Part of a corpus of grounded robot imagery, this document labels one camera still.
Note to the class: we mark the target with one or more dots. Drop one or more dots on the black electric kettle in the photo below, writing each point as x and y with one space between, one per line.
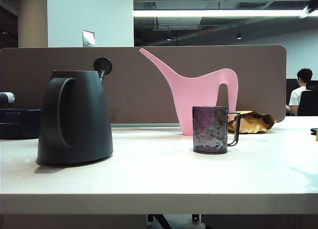
84 114

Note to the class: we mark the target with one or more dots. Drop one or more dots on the brown desk partition panel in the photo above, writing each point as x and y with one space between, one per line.
139 90

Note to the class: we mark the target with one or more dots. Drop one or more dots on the pink plastic watering can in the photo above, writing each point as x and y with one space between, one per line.
196 95

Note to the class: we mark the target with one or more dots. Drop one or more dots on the yellow potato chip bag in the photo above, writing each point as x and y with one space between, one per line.
258 122

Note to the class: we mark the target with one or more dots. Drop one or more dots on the black table foot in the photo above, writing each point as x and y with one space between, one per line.
195 217
150 218

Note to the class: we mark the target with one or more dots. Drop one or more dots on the long ceiling light strip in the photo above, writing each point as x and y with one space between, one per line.
211 13

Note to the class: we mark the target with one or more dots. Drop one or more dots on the black computer monitor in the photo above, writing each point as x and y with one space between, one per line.
291 90

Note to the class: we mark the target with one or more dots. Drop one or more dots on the seated person in white shirt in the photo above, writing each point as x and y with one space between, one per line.
296 96

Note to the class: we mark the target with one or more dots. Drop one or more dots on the black flat box stack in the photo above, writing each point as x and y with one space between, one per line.
17 123

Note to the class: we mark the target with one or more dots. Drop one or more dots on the black office chair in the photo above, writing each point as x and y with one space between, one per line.
308 103

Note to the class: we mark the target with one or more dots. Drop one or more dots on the white and black cylinder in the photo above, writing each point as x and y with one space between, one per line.
6 98

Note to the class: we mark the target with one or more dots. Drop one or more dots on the small black flat object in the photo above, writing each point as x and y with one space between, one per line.
314 131

